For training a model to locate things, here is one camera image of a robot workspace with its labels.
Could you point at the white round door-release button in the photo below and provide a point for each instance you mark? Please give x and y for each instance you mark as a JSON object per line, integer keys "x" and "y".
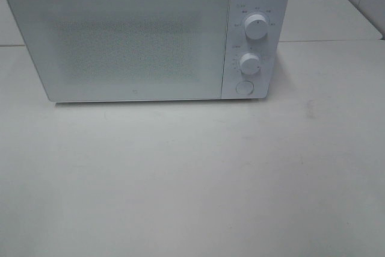
{"x": 244, "y": 88}

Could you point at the white microwave knob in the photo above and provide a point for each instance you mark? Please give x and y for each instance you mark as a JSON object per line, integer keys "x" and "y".
{"x": 249, "y": 63}
{"x": 256, "y": 26}

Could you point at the white microwave door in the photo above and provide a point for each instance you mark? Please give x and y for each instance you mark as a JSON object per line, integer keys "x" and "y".
{"x": 125, "y": 50}

